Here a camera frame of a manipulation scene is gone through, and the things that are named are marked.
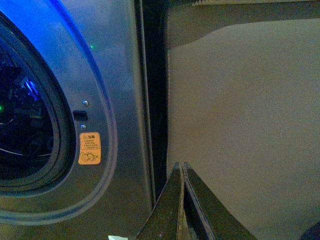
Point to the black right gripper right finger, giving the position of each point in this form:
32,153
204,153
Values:
207,218

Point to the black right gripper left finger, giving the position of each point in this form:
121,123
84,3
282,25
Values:
165,221

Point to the steel washing machine drum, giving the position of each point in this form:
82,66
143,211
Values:
26,132

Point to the grey front-load washing machine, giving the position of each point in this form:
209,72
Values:
95,50

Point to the orange warning sticker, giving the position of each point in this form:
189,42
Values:
90,152

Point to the black rubber door gasket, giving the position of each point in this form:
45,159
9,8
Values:
26,179

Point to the lower latch screw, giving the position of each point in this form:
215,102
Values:
83,127

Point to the latch screw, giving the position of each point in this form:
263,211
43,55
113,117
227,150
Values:
83,127
85,103

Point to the upper latch screw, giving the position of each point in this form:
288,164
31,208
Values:
85,103

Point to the white side cabinet panel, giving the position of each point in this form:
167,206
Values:
244,108

